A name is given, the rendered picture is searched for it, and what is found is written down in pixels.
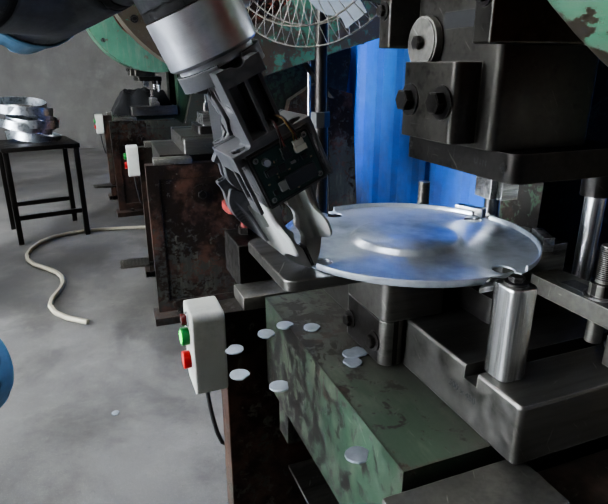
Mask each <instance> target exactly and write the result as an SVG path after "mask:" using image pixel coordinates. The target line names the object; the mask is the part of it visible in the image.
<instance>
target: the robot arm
mask: <svg viewBox="0 0 608 504"><path fill-rule="evenodd" d="M193 2H194V3H193ZM191 3H192V4H191ZM134 4H135V5H136V7H137V9H138V11H139V13H140V15H141V16H142V18H143V20H144V22H145V24H149V23H151V24H149V25H147V26H146V27H147V29H148V31H149V33H150V35H151V37H152V39H153V41H154V42H155V44H156V46H157V48H158V50H159V52H160V54H161V56H162V57H163V59H164V61H165V63H166V65H167V67H168V69H169V71H170V73H173V74H176V75H177V74H180V76H179V77H178V78H177V79H178V81H179V83H180V85H181V87H182V89H183V91H184V93H185V94H193V93H197V92H200V91H203V90H205V89H209V92H208V93H207V95H206V96H207V103H208V109H209V115H210V121H211V128H212V134H213V140H214V141H213V144H214V146H213V147H212V148H213V150H214V153H213V155H212V158H211V160H212V161H213V162H215V163H218V165H219V170H220V173H221V175H222V177H221V178H219V179H217V180H216V184H217V185H218V186H219V187H220V188H221V190H222V193H223V196H224V199H225V202H226V204H227V206H228V208H229V210H230V211H231V213H232V214H233V215H234V216H235V217H236V218H237V219H238V220H239V221H240V222H241V223H243V224H244V225H245V226H246V227H248V228H249V229H250V230H252V231H253V232H254V233H256V234H257V235H258V236H260V237H261V238H262V239H263V240H265V241H266V242H267V243H268V244H270V245H271V246H272V247H274V248H275V249H276V250H277V251H279V252H280V253H281V254H283V255H284V256H285V257H287V258H288V259H289V260H291V261H293V262H295V263H297V264H299V265H302V266H305V267H308V268H310V267H311V266H313V265H315V264H316V263H317V261H318V257H319V253H320V248H321V237H330V236H331V235H332V228H331V225H330V223H329V221H328V219H327V218H326V217H325V216H324V214H323V213H322V212H321V211H320V207H319V205H318V202H317V199H316V190H317V182H319V181H321V180H322V179H324V178H326V177H327V175H328V174H332V173H333V171H332V168H331V166H330V164H329V161H328V159H327V156H326V154H325V152H324V149H323V147H322V144H321V142H320V140H319V137H318V135H317V132H316V130H315V128H314V125H313V123H312V120H311V118H310V116H309V115H305V114H300V113H295V112H291V111H286V110H283V109H280V110H278V108H277V106H276V104H275V102H274V99H273V97H272V95H271V93H270V90H269V88H268V86H267V84H266V81H265V79H264V77H263V75H262V72H263V71H265V70H267V69H266V67H265V65H264V62H263V60H262V59H263V58H264V56H265V55H264V53H263V51H262V49H261V46H260V44H259V42H258V40H251V39H252V38H253V37H254V36H255V33H256V30H255V28H254V25H253V23H252V21H251V18H250V16H249V14H248V12H247V10H246V7H248V6H249V5H250V0H0V45H3V46H5V47H6V48H7V49H8V50H9V51H11V52H14V53H18V54H32V53H36V52H38V51H41V50H43V49H46V48H52V47H56V46H59V45H61V44H63V43H65V42H66V41H68V40H69V39H71V38H72V37H73V36H74V35H76V34H78V33H80V32H82V31H84V30H86V29H88V28H90V27H92V26H94V25H96V24H98V23H100V22H101V21H103V20H105V19H107V18H109V17H111V16H113V15H115V14H117V13H119V12H121V11H123V10H125V9H127V8H129V7H131V6H132V5H134ZM189 4H190V5H189ZM186 5H188V6H186ZM184 6H186V7H184ZM183 7H184V8H183ZM181 8H182V9H181ZM179 9H180V10H179ZM177 10H178V11H177ZM174 11H175V12H174ZM171 12H173V13H171ZM170 13H171V14H170ZM168 14H169V15H168ZM166 15H167V16H166ZM163 16H165V17H163ZM161 17H163V18H161ZM159 18H161V19H159ZM158 19H159V20H158ZM156 20H157V21H156ZM154 21H155V22H154ZM152 22H153V23H152ZM311 134H312V136H313V138H314V140H313V138H312V136H311ZM314 141H315V143H316V145H317V148H318V150H319V152H318V150H317V148H316V145H315V143H314ZM319 153H320V155H321V157H322V158H321V157H320V155H319ZM327 173H328V174H327ZM282 203H285V204H286V205H288V206H289V207H290V209H291V210H292V213H293V217H294V222H293V224H294V226H295V227H296V228H297V229H298V231H299V233H300V243H299V244H300V245H299V244H297V243H296V242H295V239H294V234H293V232H292V231H290V230H289V229H288V228H286V226H285V225H284V223H283V220H282V209H281V207H280V204H282ZM13 381H14V370H13V364H12V360H11V357H10V354H9V352H8V350H7V348H6V346H5V344H4V343H3V341H2V340H1V339H0V408H1V407H2V406H3V405H4V403H5V402H6V401H7V399H8V397H9V395H10V391H11V389H12V387H13Z"/></svg>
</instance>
